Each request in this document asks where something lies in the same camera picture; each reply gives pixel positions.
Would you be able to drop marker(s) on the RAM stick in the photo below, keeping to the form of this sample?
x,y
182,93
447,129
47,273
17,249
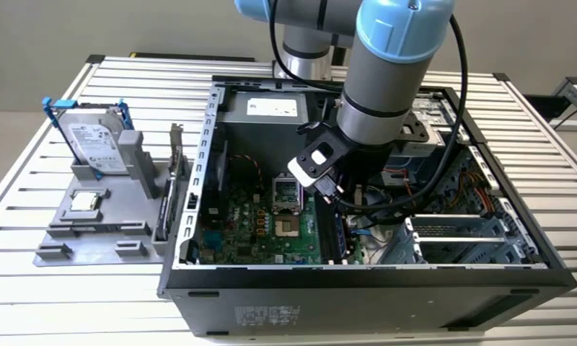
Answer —
x,y
341,234
97,228

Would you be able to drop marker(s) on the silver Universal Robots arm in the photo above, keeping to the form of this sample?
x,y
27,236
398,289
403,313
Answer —
x,y
381,90

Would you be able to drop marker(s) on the black RAM slot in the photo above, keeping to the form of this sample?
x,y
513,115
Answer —
x,y
333,241
323,230

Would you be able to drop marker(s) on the grey power supply unit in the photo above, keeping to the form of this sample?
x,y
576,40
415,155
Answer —
x,y
265,144

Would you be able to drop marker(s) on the silver metal disk bay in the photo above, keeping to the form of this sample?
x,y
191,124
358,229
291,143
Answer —
x,y
438,108

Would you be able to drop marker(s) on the CPU socket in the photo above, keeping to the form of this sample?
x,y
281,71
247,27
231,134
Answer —
x,y
287,226

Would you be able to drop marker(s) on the silver metal drive cage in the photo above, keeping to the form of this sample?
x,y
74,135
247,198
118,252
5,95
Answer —
x,y
462,220

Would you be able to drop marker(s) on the green motherboard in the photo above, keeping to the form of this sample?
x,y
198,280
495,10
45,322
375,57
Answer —
x,y
294,247

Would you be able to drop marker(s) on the black open PC case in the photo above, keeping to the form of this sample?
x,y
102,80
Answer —
x,y
318,306

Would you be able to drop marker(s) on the black block beside table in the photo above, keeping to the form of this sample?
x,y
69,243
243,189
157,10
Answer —
x,y
549,106

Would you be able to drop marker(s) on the graphics card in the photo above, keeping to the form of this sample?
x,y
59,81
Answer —
x,y
166,216

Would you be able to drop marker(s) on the grey parts rack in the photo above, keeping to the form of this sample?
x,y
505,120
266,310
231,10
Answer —
x,y
121,212

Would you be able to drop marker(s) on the hard disk in blue carrier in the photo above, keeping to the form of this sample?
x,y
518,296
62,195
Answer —
x,y
94,140

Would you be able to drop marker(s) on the silver CPU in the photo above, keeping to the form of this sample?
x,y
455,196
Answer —
x,y
87,202

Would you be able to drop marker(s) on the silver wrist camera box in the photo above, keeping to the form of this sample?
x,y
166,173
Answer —
x,y
419,148
297,169

